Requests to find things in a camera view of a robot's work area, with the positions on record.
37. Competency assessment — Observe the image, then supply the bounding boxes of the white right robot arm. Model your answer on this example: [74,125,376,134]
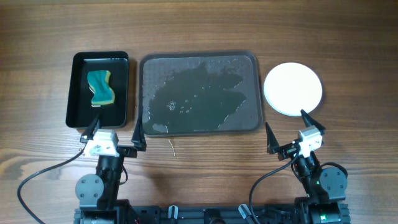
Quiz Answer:
[262,110,351,224]

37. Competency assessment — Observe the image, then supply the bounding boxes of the green yellow sponge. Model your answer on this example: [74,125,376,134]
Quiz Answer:
[87,70,115,107]

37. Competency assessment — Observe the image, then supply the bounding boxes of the white plate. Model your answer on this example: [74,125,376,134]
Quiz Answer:
[263,62,323,116]

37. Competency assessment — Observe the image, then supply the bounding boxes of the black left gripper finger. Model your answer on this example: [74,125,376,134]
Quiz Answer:
[131,116,147,151]
[80,114,101,144]

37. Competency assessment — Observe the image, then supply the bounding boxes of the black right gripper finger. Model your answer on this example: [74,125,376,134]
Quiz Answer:
[265,122,280,154]
[300,110,326,131]

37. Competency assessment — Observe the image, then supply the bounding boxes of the grey serving tray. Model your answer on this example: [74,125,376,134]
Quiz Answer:
[139,50,263,138]

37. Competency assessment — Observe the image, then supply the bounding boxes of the black water tray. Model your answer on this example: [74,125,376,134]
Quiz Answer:
[65,51,129,129]

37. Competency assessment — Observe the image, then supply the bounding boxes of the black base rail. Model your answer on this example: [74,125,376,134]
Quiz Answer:
[73,200,351,224]

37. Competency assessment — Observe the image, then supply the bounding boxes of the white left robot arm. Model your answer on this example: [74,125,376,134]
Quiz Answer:
[73,115,147,224]

